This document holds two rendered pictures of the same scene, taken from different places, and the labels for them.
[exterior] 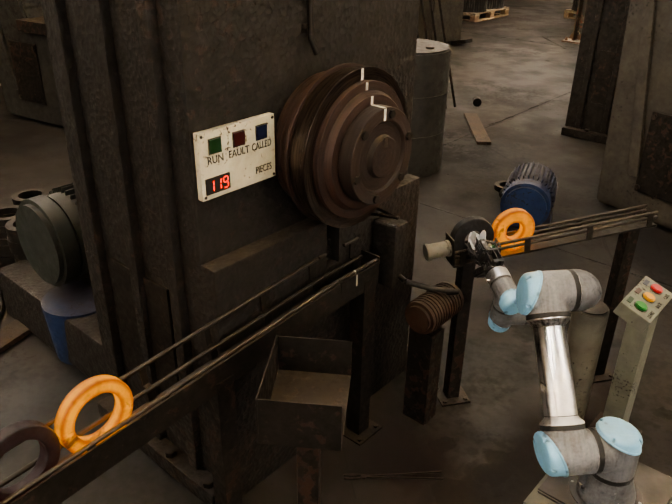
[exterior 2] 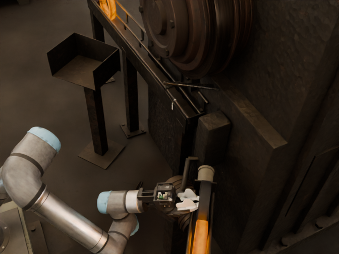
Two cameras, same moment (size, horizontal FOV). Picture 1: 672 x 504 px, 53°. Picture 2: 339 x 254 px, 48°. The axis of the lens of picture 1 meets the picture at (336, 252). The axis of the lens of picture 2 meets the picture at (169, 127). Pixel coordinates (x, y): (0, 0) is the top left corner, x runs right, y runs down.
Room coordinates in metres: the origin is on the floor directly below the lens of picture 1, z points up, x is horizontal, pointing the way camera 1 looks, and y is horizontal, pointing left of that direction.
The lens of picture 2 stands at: (2.24, -1.14, 1.76)
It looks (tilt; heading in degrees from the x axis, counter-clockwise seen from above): 46 degrees down; 111
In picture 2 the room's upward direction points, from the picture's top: 3 degrees clockwise
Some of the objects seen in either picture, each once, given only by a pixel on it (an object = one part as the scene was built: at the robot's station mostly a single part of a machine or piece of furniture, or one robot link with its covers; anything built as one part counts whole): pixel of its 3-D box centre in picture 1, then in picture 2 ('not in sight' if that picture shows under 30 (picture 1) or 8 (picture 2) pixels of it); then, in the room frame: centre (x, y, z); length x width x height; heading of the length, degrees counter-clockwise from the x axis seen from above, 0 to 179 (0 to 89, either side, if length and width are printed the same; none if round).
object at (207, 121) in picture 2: (388, 251); (212, 140); (2.06, -0.18, 0.68); 0.11 x 0.08 x 0.24; 49
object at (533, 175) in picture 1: (530, 193); not in sight; (3.84, -1.19, 0.17); 0.57 x 0.31 x 0.34; 159
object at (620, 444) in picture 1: (613, 447); not in sight; (1.33, -0.74, 0.49); 0.13 x 0.12 x 0.14; 97
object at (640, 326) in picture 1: (629, 368); not in sight; (1.90, -1.04, 0.31); 0.24 x 0.16 x 0.62; 139
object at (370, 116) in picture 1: (377, 155); (161, 14); (1.81, -0.11, 1.11); 0.28 x 0.06 x 0.28; 139
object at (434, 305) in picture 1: (430, 353); (182, 229); (2.03, -0.36, 0.27); 0.22 x 0.13 x 0.53; 139
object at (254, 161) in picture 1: (237, 155); not in sight; (1.68, 0.27, 1.15); 0.26 x 0.02 x 0.18; 139
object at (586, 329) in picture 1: (578, 366); not in sight; (1.98, -0.89, 0.26); 0.12 x 0.12 x 0.52
